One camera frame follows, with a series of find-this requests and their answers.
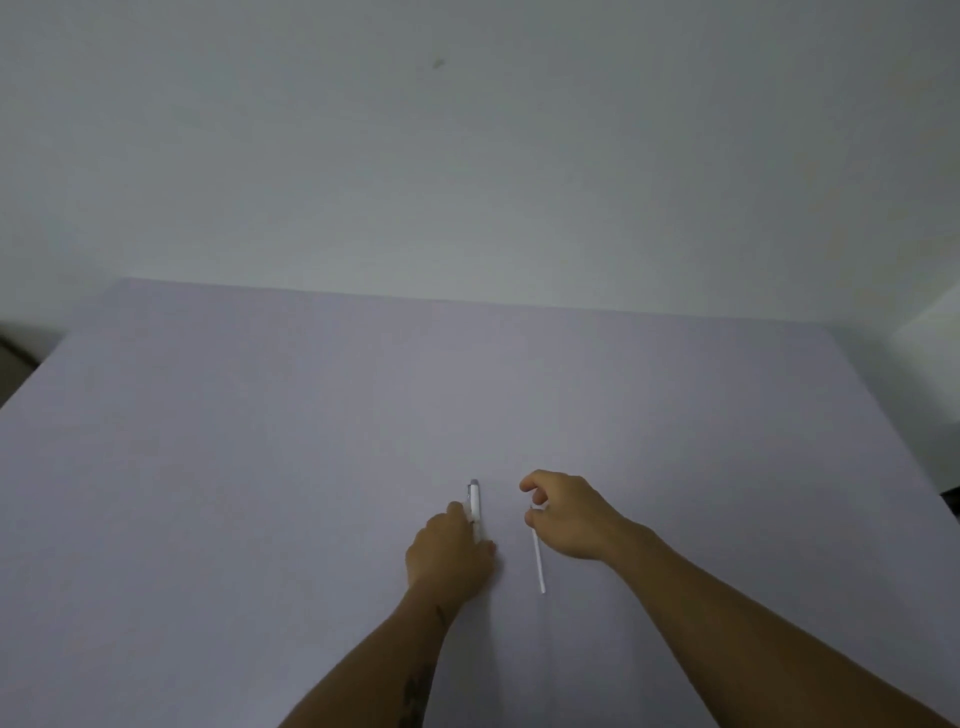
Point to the person's right thumb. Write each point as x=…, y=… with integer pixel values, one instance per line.
x=534, y=517

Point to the white pen refill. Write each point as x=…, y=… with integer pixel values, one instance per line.
x=538, y=553

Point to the person's right hand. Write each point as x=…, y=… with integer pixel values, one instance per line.
x=574, y=521

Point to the white pen barrel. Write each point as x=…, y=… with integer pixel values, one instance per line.
x=474, y=508

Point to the person's right forearm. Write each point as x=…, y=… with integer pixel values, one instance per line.
x=757, y=634

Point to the person's left forearm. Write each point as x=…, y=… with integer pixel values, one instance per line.
x=379, y=664

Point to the person's left hand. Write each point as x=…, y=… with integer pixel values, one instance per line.
x=448, y=556

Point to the person's left thumb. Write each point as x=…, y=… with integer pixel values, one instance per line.
x=486, y=550

